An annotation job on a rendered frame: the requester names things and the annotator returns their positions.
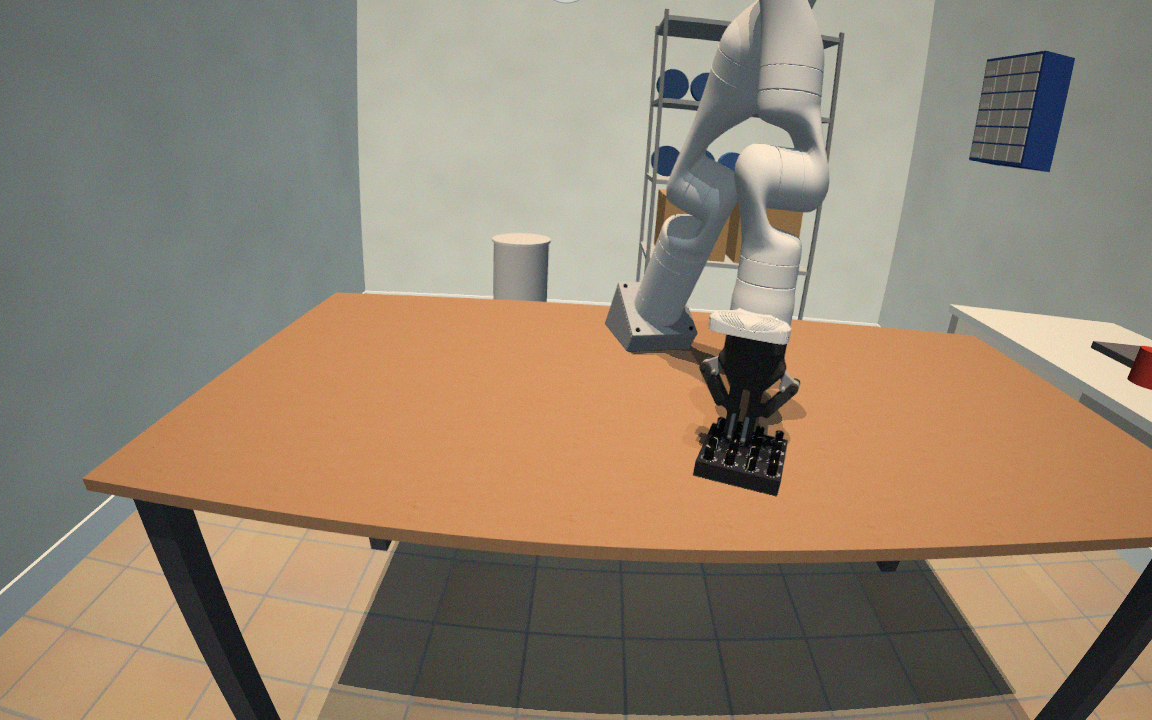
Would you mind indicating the black knob box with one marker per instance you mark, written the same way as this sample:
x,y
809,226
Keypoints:
x,y
733,462

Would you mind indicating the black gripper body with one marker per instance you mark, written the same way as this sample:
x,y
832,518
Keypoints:
x,y
772,360

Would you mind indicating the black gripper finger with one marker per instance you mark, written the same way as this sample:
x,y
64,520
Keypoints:
x,y
788,388
709,368

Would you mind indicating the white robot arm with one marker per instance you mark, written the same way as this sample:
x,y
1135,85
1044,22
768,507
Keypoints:
x,y
789,89

